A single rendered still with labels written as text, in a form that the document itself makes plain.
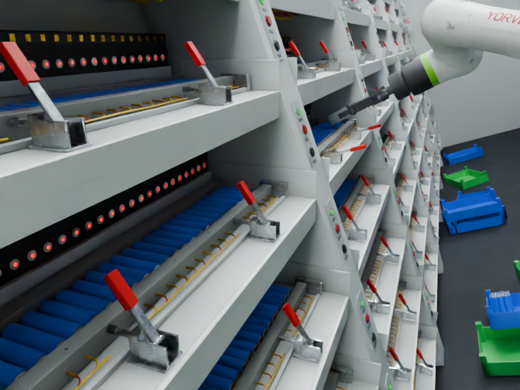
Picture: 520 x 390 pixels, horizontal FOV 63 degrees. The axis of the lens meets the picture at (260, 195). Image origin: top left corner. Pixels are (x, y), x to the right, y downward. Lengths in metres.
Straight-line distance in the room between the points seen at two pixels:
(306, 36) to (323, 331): 0.98
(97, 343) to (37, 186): 0.16
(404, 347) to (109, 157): 1.10
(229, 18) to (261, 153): 0.23
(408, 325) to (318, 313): 0.68
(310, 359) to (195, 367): 0.29
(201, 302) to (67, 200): 0.20
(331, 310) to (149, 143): 0.49
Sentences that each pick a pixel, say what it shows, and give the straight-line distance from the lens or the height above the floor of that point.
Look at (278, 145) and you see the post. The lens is 0.76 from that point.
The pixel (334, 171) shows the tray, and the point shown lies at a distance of 0.93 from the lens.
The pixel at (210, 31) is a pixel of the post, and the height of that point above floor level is 1.23.
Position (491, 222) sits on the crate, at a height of 0.03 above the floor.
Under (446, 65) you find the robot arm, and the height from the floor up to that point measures 1.02.
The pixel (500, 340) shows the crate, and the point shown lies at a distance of 1.86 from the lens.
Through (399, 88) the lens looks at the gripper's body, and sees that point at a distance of 1.24.
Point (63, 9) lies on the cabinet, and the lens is 0.72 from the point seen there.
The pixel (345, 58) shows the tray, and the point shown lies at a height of 1.13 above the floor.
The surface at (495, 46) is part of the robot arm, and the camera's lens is 1.07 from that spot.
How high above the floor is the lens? 1.08
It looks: 11 degrees down
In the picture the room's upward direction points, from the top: 20 degrees counter-clockwise
